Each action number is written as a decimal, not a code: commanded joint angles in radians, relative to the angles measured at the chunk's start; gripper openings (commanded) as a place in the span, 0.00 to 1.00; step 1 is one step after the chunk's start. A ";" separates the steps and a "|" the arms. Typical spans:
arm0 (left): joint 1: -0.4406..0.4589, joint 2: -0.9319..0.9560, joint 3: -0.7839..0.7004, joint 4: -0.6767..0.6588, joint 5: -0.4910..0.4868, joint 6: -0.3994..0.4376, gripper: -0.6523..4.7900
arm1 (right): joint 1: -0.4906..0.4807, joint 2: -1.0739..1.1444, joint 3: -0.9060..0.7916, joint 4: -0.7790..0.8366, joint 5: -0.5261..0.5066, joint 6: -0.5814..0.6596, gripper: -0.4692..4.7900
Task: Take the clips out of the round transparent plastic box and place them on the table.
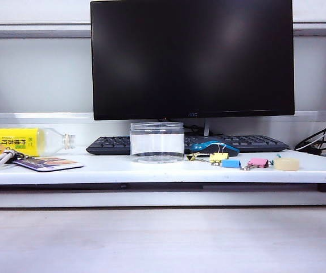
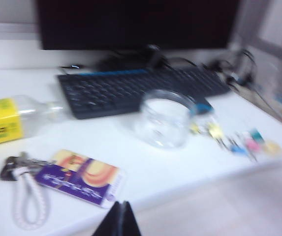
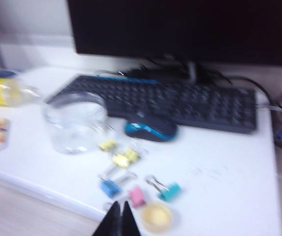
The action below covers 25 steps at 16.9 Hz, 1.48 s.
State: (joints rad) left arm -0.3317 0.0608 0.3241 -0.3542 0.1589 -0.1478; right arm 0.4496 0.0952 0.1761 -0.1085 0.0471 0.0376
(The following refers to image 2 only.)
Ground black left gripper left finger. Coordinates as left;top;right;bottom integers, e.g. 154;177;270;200
93;201;123;236

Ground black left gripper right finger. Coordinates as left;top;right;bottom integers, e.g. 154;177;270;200
122;200;142;236

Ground round transparent plastic jar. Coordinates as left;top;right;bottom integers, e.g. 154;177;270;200
133;89;197;150

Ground yellow binder clip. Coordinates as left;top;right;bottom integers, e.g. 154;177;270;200
189;122;202;135
207;124;227;149

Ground purple orange card tag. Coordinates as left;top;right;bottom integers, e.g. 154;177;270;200
34;148;127;209

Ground white desk riser board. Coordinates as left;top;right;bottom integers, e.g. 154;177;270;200
0;68;282;236

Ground metal keys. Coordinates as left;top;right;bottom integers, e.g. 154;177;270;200
0;151;57;182

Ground blue binder clip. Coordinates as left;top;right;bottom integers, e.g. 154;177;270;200
230;144;244;154

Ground black computer keyboard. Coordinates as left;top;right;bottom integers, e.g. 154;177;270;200
57;66;232;120

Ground pink binder clip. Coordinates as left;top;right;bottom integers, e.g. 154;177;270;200
245;139;262;162

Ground plastic bottle yellow label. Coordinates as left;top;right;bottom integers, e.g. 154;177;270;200
0;94;65;148

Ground teal binder clip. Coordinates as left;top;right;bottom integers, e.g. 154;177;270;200
249;128;266;143

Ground black computer monitor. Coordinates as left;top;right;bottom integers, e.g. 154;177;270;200
36;0;240;51

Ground white lanyard cord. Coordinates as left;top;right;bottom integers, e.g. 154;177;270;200
11;166;52;231

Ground black power cable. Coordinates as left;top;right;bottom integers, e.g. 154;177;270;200
204;48;258;87

